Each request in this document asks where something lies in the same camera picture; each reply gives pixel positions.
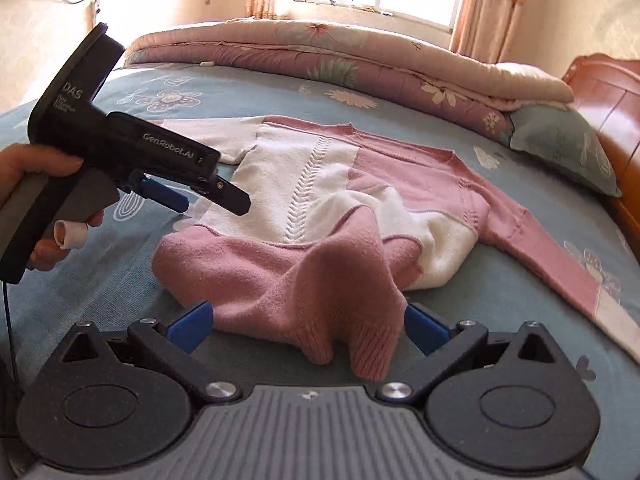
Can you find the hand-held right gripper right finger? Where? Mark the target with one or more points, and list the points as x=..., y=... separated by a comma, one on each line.
x=425, y=327

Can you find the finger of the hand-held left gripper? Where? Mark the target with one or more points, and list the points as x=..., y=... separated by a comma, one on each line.
x=167, y=196
x=232, y=200

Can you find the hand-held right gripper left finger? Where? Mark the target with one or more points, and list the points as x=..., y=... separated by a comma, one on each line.
x=187, y=325

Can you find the pink and white knit sweater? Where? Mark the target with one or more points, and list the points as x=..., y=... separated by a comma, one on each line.
x=300, y=270

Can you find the person's left hand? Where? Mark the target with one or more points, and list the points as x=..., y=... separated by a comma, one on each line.
x=30, y=160

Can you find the blue floral bed sheet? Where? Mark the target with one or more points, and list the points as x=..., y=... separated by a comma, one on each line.
x=100, y=285

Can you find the folded pink floral quilt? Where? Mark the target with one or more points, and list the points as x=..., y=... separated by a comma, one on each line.
x=325, y=55

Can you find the grey-green printed pillow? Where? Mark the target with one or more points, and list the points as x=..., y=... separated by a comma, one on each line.
x=565, y=145

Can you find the wooden bed headboard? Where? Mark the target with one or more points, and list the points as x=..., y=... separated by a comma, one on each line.
x=610, y=95

